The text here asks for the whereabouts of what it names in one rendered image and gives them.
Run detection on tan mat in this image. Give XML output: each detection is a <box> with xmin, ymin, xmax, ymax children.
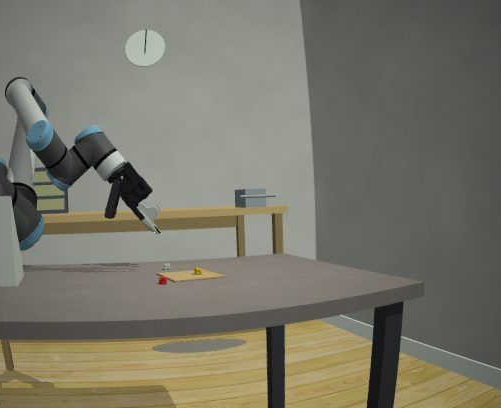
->
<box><xmin>157</xmin><ymin>270</ymin><xmax>226</xmax><ymax>282</ymax></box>

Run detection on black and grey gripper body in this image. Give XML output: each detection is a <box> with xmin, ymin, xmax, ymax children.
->
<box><xmin>107</xmin><ymin>162</ymin><xmax>153</xmax><ymax>208</ymax></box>

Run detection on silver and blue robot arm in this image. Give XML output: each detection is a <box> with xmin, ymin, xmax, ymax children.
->
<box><xmin>0</xmin><ymin>77</ymin><xmax>126</xmax><ymax>251</ymax></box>

